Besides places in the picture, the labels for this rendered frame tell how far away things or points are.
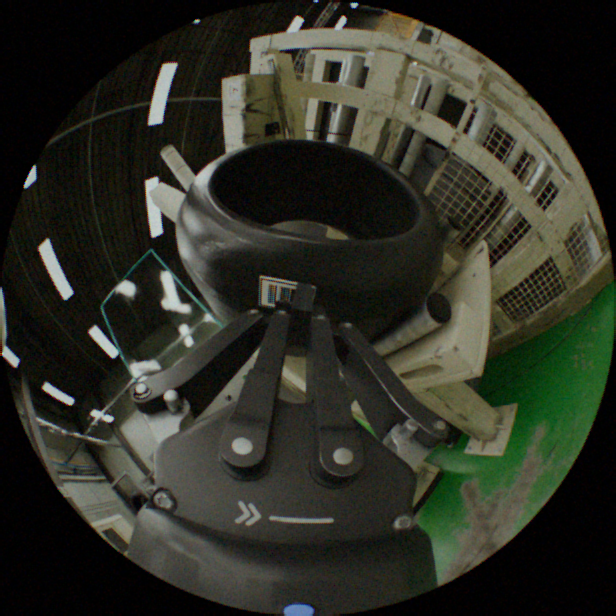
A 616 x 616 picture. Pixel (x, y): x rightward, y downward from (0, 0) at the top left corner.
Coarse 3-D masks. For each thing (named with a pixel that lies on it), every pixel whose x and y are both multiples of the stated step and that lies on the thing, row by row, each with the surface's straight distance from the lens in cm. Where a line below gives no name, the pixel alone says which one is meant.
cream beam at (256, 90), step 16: (224, 80) 92; (256, 80) 85; (272, 80) 90; (224, 96) 92; (240, 96) 83; (256, 96) 85; (272, 96) 90; (224, 112) 92; (240, 112) 84; (256, 112) 86; (224, 128) 95; (240, 128) 85; (256, 128) 87; (240, 144) 88
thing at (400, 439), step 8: (408, 424) 8; (416, 424) 8; (392, 432) 9; (400, 432) 8; (408, 432) 8; (384, 440) 9; (392, 440) 8; (400, 440) 9; (408, 440) 9; (416, 440) 9; (392, 448) 9; (400, 448) 8; (408, 448) 9; (416, 448) 9; (424, 448) 9; (432, 448) 9; (400, 456) 8; (408, 456) 8; (416, 456) 8; (424, 456) 9; (416, 464) 8
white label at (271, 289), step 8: (264, 280) 21; (272, 280) 21; (280, 280) 21; (264, 288) 22; (272, 288) 21; (280, 288) 21; (288, 288) 21; (312, 288) 21; (264, 296) 22; (272, 296) 22; (280, 296) 22; (288, 296) 22; (264, 304) 23; (272, 304) 23
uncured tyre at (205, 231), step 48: (288, 144) 60; (336, 144) 62; (192, 192) 40; (240, 192) 67; (288, 192) 77; (336, 192) 76; (384, 192) 67; (192, 240) 30; (240, 240) 25; (288, 240) 24; (336, 240) 25; (384, 240) 28; (432, 240) 36; (240, 288) 24; (336, 288) 23; (384, 288) 25
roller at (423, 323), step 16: (432, 304) 27; (448, 304) 29; (400, 320) 33; (416, 320) 29; (432, 320) 27; (448, 320) 28; (384, 336) 37; (400, 336) 33; (416, 336) 31; (384, 352) 40
